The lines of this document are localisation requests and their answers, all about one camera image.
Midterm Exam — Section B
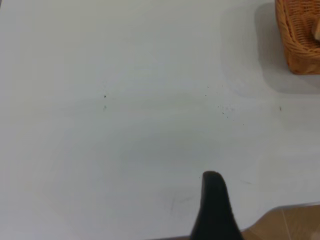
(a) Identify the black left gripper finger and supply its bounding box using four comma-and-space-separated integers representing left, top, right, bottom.
190, 170, 245, 240

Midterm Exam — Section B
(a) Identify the orange woven wicker basket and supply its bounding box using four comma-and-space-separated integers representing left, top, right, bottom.
274, 0, 320, 75

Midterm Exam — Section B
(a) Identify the striped long bread roll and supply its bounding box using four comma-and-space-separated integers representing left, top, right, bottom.
310, 18, 320, 42

